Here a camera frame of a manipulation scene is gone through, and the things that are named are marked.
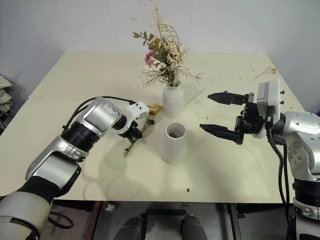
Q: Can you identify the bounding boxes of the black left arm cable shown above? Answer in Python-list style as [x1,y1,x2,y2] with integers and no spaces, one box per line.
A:
[62,95,136,131]

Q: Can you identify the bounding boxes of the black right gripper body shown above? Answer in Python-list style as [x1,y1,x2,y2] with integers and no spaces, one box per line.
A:
[234,92,266,138]

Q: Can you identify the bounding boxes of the dried yellow flower bouquet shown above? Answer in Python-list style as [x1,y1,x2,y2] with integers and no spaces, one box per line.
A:
[124,103,165,158]

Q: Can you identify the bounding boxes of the dried pink flower bouquet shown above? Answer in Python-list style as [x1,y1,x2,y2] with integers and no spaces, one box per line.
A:
[131,0,206,89]

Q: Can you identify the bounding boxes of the thin pale dried stem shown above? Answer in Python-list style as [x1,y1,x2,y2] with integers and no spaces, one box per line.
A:
[187,88,207,104]

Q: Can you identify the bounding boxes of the white ceramic vase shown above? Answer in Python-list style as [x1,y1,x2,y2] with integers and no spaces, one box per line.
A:
[162,122,188,165]
[162,79,186,120]

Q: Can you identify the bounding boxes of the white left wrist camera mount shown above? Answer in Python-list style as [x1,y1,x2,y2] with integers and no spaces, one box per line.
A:
[112,101,150,138]

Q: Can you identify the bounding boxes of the dark rounded shape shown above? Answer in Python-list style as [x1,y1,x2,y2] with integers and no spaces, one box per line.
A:
[180,214,208,240]
[114,215,146,240]

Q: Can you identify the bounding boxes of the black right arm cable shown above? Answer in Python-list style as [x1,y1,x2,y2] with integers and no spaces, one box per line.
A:
[265,116,294,214]

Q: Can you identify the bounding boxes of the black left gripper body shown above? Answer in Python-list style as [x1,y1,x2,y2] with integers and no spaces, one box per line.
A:
[119,122,140,141]

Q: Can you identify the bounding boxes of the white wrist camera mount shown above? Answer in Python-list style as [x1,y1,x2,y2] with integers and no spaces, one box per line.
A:
[251,77,286,140]
[112,101,150,138]

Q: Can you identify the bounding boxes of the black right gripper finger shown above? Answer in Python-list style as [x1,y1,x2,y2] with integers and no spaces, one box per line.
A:
[207,90,250,106]
[199,122,245,146]

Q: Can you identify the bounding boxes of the black metal table frame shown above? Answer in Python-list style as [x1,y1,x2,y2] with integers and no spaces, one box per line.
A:
[223,203,251,240]

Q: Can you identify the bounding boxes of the crumpled pale bags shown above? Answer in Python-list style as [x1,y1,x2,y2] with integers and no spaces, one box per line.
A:
[0,74,15,132]

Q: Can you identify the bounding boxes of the small dried yellow sprig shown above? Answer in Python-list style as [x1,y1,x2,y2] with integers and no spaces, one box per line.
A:
[252,66,278,82]

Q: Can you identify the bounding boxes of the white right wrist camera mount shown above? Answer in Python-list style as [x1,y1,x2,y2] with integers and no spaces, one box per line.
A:
[251,77,286,140]

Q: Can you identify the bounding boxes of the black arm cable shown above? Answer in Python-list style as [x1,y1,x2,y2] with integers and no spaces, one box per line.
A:
[62,95,136,131]
[265,116,294,214]

